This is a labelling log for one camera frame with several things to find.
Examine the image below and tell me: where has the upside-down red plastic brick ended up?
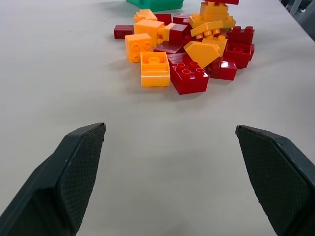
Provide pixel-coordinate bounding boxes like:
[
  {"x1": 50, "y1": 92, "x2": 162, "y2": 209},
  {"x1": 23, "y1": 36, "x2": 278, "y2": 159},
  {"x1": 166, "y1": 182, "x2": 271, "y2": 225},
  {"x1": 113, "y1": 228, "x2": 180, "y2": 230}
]
[{"x1": 222, "y1": 42, "x2": 255, "y2": 70}]

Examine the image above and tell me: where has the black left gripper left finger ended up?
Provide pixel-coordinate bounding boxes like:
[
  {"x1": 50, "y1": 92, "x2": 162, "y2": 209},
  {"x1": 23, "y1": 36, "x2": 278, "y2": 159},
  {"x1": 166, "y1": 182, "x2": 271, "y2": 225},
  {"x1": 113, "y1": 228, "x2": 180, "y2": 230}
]
[{"x1": 0, "y1": 122, "x2": 107, "y2": 236}]

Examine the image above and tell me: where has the green plastic container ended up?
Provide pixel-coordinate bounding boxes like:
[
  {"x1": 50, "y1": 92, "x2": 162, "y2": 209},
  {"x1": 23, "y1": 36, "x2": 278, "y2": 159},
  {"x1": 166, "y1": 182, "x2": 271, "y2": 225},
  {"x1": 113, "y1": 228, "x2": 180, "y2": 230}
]
[{"x1": 126, "y1": 0, "x2": 184, "y2": 12}]

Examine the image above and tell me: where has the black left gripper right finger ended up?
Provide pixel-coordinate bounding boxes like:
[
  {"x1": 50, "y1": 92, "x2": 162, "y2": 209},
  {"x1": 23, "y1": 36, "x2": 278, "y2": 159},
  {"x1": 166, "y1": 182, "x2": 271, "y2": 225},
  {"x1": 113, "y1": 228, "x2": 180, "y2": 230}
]
[{"x1": 235, "y1": 125, "x2": 315, "y2": 236}]

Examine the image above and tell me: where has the upside-down orange plastic building brick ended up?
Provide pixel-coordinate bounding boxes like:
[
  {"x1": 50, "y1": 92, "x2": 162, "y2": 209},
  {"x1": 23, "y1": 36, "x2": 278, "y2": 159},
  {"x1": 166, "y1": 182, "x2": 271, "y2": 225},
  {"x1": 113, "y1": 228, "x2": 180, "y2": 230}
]
[{"x1": 140, "y1": 51, "x2": 171, "y2": 88}]

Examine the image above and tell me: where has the yellow studded building block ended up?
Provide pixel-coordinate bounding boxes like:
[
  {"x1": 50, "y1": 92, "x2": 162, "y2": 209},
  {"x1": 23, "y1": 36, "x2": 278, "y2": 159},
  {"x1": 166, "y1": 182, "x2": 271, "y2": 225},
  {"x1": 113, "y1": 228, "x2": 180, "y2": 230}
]
[{"x1": 157, "y1": 23, "x2": 177, "y2": 42}]

